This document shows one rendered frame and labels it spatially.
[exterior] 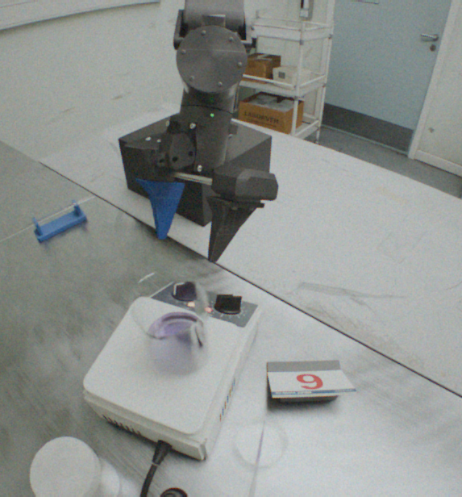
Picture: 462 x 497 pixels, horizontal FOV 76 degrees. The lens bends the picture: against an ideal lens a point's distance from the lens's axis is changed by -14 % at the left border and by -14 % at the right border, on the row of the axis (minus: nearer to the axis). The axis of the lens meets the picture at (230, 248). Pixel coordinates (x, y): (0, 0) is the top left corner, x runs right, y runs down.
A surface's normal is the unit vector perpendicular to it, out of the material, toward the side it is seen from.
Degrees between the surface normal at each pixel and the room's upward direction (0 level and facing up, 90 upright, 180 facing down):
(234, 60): 61
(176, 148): 79
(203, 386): 0
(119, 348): 0
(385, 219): 0
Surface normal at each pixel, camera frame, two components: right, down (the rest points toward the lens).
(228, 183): -0.68, 0.07
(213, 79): 0.07, 0.25
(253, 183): 0.72, 0.29
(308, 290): 0.00, -0.73
